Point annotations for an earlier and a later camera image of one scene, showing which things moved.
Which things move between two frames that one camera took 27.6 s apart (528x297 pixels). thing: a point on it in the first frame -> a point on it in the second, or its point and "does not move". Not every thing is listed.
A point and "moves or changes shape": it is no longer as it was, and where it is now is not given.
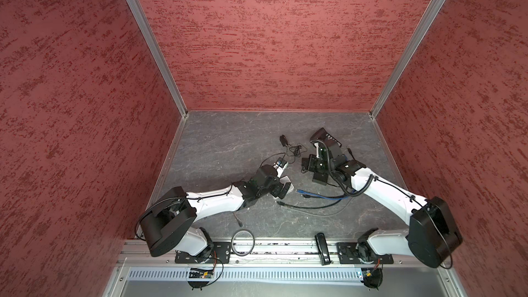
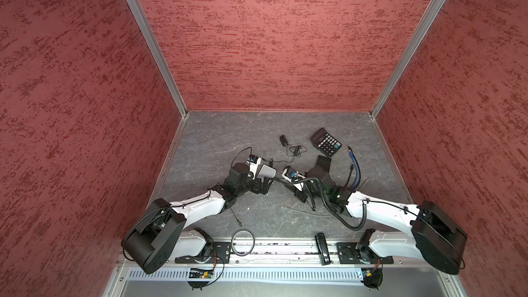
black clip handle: [322, 248] does not move
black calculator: [322, 135] does not move
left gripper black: [278, 187] -> [265, 185]
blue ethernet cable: [325, 196] moves or changes shape
